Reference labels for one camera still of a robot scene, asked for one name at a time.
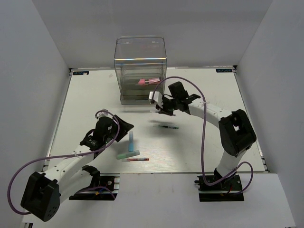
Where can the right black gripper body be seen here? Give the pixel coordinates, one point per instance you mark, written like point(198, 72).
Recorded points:
point(168, 103)

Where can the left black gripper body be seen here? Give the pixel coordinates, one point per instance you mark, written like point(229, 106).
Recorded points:
point(108, 137)

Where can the green pen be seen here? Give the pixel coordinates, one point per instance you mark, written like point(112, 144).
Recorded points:
point(167, 127)

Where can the green highlighter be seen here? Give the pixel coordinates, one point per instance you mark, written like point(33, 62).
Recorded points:
point(128, 155)

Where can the pink capped marker tube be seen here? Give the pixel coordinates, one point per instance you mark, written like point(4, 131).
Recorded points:
point(146, 82)

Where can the red pen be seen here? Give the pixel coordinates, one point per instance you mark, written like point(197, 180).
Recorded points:
point(135, 159)

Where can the clear acrylic drawer organizer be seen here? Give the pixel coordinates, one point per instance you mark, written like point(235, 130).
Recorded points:
point(138, 57)

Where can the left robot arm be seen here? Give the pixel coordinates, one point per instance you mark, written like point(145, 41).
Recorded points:
point(45, 191)

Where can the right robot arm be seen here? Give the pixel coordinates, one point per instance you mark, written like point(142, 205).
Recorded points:
point(236, 132)

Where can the blue highlighter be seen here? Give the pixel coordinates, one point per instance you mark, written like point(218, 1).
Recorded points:
point(131, 144)

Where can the right blue table label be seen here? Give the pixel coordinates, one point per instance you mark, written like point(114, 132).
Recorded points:
point(224, 70)

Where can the blue table label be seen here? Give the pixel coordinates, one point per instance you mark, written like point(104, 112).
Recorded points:
point(224, 70)
point(80, 73)

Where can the left blue table label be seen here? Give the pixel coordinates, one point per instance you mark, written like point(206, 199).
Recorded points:
point(80, 73)

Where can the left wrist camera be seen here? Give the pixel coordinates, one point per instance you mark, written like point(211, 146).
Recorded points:
point(101, 113)

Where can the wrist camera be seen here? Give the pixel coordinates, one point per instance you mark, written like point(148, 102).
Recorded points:
point(101, 113)
point(155, 97)

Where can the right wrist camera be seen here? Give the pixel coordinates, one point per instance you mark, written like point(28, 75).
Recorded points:
point(155, 97)

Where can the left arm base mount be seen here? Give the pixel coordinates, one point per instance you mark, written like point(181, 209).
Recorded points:
point(103, 188)

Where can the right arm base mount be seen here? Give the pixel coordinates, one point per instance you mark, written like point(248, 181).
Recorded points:
point(229, 191)

